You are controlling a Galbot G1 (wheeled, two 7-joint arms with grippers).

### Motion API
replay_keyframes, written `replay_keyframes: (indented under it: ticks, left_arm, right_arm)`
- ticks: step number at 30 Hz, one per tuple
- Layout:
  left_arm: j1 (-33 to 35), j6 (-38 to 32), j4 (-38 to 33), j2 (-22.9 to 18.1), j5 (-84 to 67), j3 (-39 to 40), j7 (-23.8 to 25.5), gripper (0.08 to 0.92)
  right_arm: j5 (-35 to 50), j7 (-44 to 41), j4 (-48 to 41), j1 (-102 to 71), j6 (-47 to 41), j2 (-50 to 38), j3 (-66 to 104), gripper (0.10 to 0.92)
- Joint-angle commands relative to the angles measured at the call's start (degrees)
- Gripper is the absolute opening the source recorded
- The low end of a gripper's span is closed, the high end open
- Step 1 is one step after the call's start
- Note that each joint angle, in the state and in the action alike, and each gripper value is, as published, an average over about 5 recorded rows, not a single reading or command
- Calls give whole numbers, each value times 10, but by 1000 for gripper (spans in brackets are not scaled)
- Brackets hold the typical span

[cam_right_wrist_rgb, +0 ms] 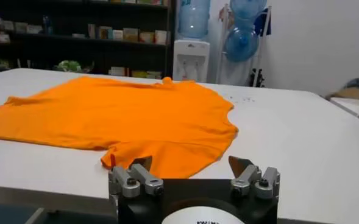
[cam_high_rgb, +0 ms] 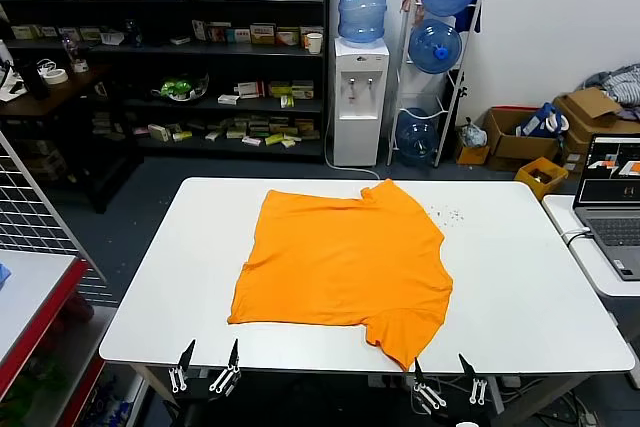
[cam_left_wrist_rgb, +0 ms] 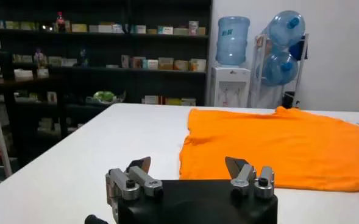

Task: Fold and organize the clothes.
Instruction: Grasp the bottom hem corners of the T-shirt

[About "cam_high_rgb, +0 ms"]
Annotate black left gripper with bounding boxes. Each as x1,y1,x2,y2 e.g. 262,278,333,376
168,337,243,412

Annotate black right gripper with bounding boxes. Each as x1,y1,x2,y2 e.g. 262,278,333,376
410,352,494,427

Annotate orange t-shirt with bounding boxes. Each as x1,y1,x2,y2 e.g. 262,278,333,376
226,178,455,373

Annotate pile of grey blue clothes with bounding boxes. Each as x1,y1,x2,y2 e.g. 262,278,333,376
582,62,640,107

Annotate white work table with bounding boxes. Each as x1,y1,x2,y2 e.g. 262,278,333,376
98,176,637,418

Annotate scattered dark crumbs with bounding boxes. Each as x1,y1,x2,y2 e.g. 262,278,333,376
424,204,466,228

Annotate small white side table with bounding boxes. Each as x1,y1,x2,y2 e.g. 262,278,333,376
542,193,640,298

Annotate white table red edge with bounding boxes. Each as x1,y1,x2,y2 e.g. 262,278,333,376
0,248,91,378

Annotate yellow plastic bin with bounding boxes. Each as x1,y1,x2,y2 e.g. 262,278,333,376
514,156,570,201

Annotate small yellow cardboard box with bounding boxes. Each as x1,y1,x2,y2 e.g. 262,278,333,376
454,141,491,166

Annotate grey open laptop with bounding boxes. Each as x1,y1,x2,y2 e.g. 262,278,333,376
573,132,640,282

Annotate empty blue water jug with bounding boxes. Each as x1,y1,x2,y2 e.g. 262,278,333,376
395,106,441,167

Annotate grey crumpled plastic bag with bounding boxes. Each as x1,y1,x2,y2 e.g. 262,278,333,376
459,116,489,148

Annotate white water dispenser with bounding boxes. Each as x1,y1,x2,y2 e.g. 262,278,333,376
333,36,390,168

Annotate blue white bag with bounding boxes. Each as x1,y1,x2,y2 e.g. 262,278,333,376
514,101,571,138

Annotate white red medicine box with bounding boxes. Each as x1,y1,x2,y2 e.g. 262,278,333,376
237,80,266,100

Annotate green white plastic bag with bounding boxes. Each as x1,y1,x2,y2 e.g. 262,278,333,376
151,72,211,103

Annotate black tripod stand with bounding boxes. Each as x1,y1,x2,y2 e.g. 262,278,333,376
447,69,470,148

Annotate dark brown wooden desk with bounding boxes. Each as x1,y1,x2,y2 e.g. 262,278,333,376
0,64,146,213

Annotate white metal jug rack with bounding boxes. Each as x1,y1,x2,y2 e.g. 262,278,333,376
385,0,485,169

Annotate large brown cardboard box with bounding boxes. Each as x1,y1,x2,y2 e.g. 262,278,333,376
552,86,640,173

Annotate black metal shelving unit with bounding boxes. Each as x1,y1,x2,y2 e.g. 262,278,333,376
0,0,332,164

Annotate black cylindrical cup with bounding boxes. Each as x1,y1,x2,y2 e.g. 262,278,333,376
22,60,51,99

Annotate blue water jug, blue cap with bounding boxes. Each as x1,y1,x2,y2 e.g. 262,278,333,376
407,18,462,75

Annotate clear bottle pink label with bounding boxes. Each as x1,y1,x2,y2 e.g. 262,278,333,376
62,32,90,73

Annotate dark blue bottle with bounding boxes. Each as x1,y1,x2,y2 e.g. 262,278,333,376
124,19,144,47

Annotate dark blue hanging cloth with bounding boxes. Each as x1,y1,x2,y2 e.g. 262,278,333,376
457,0,484,34

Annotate upright blue water jug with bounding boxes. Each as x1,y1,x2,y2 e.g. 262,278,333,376
338,0,392,45

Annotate white laptop cable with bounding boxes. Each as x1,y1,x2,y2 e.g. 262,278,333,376
559,227,594,247

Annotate white dispenser power cable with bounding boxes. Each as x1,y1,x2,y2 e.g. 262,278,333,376
324,111,381,181

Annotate white wire grid panel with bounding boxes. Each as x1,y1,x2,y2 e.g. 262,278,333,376
0,129,119,306

